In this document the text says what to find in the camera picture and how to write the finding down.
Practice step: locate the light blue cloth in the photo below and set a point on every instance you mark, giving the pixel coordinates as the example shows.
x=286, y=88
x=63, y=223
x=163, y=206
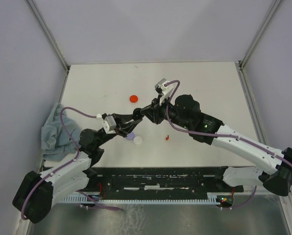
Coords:
x=58, y=134

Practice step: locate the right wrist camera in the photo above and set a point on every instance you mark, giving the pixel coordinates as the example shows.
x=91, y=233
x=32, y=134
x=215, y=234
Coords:
x=164, y=89

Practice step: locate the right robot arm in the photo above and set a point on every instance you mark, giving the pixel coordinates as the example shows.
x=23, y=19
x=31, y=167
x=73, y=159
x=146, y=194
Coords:
x=272, y=167

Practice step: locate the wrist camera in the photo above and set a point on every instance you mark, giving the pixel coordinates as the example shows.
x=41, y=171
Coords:
x=164, y=89
x=108, y=123

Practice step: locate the white earbud charging case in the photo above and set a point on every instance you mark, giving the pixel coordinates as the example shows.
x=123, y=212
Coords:
x=137, y=140

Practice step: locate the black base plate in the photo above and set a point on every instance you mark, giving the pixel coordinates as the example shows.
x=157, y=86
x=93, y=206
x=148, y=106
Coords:
x=145, y=184

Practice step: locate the purple earbud charging case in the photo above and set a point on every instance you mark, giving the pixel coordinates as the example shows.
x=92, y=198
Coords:
x=130, y=136

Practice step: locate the orange earbud charging case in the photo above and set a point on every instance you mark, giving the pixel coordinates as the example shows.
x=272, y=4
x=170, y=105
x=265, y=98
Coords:
x=133, y=98

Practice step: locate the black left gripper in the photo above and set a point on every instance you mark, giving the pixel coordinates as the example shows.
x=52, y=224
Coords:
x=124, y=128

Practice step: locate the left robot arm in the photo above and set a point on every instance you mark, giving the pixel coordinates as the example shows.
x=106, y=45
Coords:
x=39, y=192

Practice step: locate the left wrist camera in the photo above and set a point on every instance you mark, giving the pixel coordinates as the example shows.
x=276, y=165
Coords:
x=108, y=123

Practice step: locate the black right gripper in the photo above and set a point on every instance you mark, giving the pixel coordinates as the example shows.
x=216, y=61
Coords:
x=153, y=111

